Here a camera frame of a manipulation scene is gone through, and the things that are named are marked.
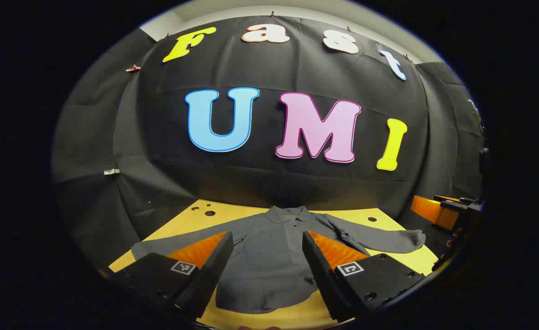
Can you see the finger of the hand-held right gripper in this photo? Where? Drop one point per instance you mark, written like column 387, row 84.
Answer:
column 429, row 211

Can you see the white cloth clip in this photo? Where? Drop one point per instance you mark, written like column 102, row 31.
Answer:
column 111, row 172

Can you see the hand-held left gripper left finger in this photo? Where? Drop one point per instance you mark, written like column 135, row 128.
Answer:
column 209, row 279

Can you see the grey long-sleeved shirt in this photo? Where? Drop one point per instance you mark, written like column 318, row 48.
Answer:
column 269, row 256

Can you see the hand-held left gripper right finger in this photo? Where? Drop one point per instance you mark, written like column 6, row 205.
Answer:
column 324, row 279

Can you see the copper cloth clip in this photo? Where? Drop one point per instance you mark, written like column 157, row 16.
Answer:
column 133, row 68

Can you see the black backdrop cloth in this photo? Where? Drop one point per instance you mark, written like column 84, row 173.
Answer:
column 159, row 137

